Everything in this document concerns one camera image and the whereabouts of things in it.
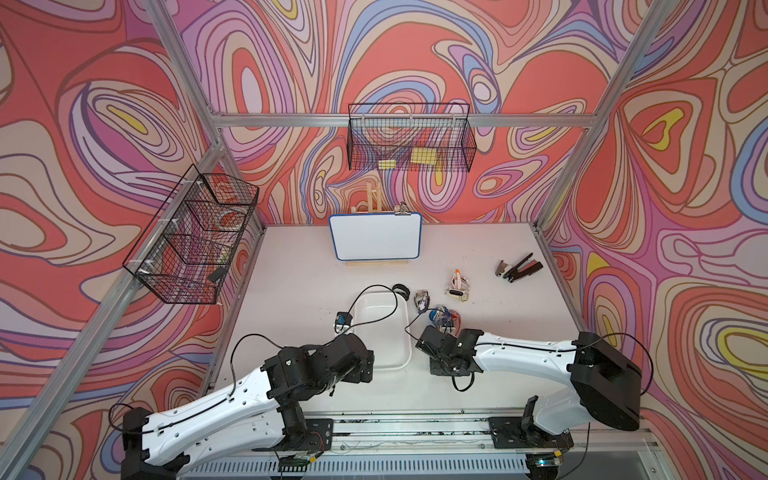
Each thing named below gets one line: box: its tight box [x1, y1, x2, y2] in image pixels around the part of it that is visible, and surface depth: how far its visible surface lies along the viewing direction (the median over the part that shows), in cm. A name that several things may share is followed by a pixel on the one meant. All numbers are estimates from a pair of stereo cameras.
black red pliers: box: [495, 253, 544, 283], surface depth 106 cm
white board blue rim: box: [328, 212, 423, 261], surface depth 98 cm
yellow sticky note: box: [410, 147, 437, 165], surface depth 92 cm
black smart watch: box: [392, 283, 411, 301], surface depth 103 cm
